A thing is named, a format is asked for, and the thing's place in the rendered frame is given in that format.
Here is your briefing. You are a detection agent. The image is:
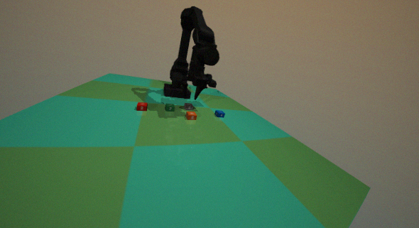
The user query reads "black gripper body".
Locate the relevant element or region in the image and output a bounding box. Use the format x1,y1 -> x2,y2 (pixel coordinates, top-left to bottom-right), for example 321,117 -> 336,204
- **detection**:
170,61 -> 217,87

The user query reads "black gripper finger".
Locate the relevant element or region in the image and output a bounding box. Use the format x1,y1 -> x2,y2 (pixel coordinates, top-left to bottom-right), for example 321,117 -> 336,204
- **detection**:
180,82 -> 188,98
194,86 -> 207,100

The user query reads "red block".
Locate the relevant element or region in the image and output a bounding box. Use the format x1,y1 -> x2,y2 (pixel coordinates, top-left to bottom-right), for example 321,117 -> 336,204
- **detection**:
137,102 -> 148,111

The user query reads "blue block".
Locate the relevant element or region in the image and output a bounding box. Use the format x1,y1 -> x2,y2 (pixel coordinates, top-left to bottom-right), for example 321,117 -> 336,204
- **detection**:
214,110 -> 225,117

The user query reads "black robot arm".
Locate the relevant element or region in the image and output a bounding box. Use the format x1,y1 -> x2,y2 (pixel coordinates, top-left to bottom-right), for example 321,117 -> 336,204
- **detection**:
170,6 -> 219,87

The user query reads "orange block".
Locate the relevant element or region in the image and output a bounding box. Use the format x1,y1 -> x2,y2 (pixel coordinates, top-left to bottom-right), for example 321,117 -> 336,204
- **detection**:
186,112 -> 197,120

